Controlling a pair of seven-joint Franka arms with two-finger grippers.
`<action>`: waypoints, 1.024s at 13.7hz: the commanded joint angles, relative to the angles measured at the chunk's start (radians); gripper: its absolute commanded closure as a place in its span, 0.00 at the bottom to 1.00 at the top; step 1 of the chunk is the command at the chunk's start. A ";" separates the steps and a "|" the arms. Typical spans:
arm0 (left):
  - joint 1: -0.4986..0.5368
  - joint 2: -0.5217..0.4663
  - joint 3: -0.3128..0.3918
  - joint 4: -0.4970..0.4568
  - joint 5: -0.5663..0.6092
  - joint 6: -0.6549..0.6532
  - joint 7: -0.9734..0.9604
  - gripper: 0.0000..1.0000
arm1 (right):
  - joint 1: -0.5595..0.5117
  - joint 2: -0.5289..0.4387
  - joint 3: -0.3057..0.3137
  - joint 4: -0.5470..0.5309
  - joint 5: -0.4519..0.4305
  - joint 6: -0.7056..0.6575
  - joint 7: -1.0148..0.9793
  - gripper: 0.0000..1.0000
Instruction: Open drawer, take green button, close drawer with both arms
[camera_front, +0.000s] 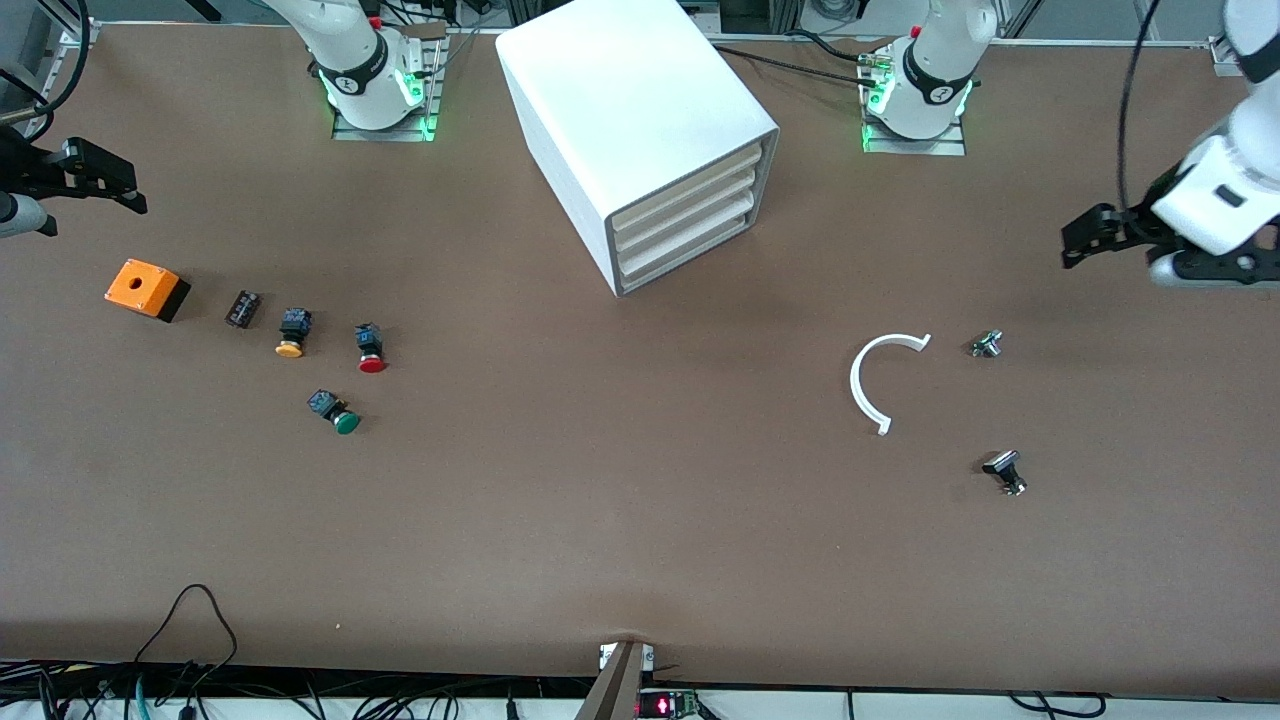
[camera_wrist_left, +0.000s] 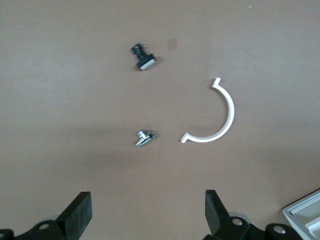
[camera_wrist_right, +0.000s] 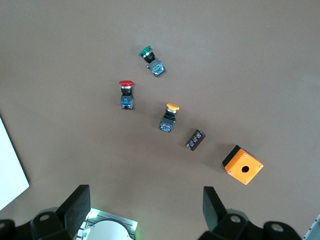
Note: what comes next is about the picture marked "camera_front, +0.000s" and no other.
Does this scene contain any black cable bundle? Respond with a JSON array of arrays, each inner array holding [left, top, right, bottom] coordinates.
[[0, 660, 561, 720]]

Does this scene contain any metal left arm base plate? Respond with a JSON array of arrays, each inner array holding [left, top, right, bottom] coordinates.
[[860, 50, 968, 157]]

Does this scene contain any brown angled bar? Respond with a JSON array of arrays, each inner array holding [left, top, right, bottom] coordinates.
[[575, 640, 651, 720]]

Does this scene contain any black square push button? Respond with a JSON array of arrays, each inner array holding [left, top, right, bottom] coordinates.
[[981, 450, 1029, 497]]

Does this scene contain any red LED display module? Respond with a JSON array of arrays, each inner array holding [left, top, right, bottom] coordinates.
[[636, 688, 701, 719]]

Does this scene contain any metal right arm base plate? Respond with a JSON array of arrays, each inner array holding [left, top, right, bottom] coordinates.
[[333, 25, 446, 143]]

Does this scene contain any yellow mushroom push button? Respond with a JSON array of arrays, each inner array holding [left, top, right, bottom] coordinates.
[[275, 308, 314, 359]]

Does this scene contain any white semicircular plastic bracket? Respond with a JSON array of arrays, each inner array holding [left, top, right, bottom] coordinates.
[[850, 332, 933, 437]]

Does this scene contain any green mushroom push button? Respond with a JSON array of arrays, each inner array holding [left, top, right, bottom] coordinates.
[[306, 388, 362, 436]]

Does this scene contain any black looped cable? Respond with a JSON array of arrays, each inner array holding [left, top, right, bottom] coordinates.
[[135, 585, 239, 693]]

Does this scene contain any orange button enclosure box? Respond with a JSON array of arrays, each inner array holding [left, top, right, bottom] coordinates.
[[104, 259, 192, 323]]

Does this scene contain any black power cable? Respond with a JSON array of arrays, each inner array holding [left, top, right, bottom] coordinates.
[[712, 42, 881, 89]]

